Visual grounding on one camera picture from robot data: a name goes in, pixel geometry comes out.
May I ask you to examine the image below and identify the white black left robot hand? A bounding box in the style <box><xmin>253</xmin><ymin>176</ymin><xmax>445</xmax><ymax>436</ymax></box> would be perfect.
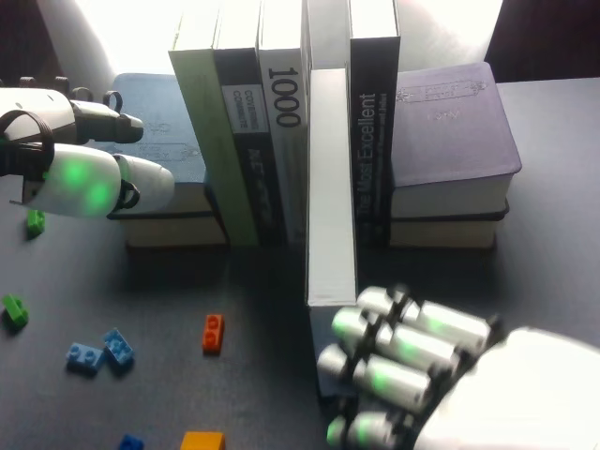
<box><xmin>0</xmin><ymin>74</ymin><xmax>177</xmax><ymax>221</ymax></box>

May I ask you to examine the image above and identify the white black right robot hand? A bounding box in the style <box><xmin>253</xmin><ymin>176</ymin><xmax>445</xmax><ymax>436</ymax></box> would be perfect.
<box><xmin>316</xmin><ymin>284</ymin><xmax>600</xmax><ymax>450</ymax></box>

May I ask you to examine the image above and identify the black Let It Be book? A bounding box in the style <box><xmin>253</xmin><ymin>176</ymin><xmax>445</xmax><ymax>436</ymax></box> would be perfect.
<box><xmin>305</xmin><ymin>67</ymin><xmax>365</xmax><ymax>399</ymax></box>

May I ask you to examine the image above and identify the green toy brick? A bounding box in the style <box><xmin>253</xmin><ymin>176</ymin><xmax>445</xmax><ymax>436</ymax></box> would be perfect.
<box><xmin>2</xmin><ymin>293</ymin><xmax>29</xmax><ymax>329</ymax></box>
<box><xmin>25</xmin><ymin>209</ymin><xmax>47</xmax><ymax>239</ymax></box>

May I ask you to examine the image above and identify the blue leather book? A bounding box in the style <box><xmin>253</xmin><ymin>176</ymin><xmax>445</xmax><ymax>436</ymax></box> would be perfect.
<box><xmin>100</xmin><ymin>72</ymin><xmax>210</xmax><ymax>217</ymax></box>

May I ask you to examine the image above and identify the green spine book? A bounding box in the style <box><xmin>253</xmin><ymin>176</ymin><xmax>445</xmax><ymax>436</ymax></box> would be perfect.
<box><xmin>168</xmin><ymin>0</ymin><xmax>259</xmax><ymax>248</ymax></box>

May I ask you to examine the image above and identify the dark background furniture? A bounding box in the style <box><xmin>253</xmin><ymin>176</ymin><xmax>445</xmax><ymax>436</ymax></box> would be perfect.
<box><xmin>487</xmin><ymin>0</ymin><xmax>600</xmax><ymax>83</ymax></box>
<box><xmin>0</xmin><ymin>0</ymin><xmax>62</xmax><ymax>90</ymax></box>

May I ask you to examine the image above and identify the light blue square brick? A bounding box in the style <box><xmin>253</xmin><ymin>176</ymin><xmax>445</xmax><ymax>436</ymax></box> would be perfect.
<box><xmin>101</xmin><ymin>328</ymin><xmax>135</xmax><ymax>371</ymax></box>

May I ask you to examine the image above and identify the dark-edged book under purple book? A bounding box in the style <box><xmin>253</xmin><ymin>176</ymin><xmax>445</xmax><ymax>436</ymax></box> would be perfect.
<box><xmin>388</xmin><ymin>196</ymin><xmax>510</xmax><ymax>249</ymax></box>

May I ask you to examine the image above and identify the light blue flat brick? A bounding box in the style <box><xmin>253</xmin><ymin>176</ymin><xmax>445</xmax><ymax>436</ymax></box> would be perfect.
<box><xmin>64</xmin><ymin>342</ymin><xmax>105</xmax><ymax>375</ymax></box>

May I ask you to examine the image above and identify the black Covering Commute book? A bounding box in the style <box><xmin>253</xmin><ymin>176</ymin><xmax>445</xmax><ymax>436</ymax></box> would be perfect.
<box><xmin>213</xmin><ymin>0</ymin><xmax>288</xmax><ymax>248</ymax></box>

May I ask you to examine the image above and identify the orange toy brick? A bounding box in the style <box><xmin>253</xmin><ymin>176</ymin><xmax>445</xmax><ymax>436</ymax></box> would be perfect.
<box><xmin>202</xmin><ymin>314</ymin><xmax>225</xmax><ymax>355</ymax></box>

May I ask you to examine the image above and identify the white 1000 book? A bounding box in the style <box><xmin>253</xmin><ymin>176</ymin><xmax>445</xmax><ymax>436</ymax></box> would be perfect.
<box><xmin>257</xmin><ymin>0</ymin><xmax>313</xmax><ymax>246</ymax></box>

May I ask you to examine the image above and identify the purple leather book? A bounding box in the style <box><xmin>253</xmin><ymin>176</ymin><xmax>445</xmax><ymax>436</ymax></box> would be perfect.
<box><xmin>391</xmin><ymin>63</ymin><xmax>522</xmax><ymax>219</ymax></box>

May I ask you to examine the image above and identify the black Most Excellent book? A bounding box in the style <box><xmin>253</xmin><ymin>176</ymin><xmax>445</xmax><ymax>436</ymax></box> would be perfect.
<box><xmin>349</xmin><ymin>0</ymin><xmax>402</xmax><ymax>249</ymax></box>

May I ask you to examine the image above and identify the yellow toy brick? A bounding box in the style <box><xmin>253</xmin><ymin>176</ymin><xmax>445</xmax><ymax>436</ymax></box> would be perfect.
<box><xmin>180</xmin><ymin>431</ymin><xmax>225</xmax><ymax>450</ymax></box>

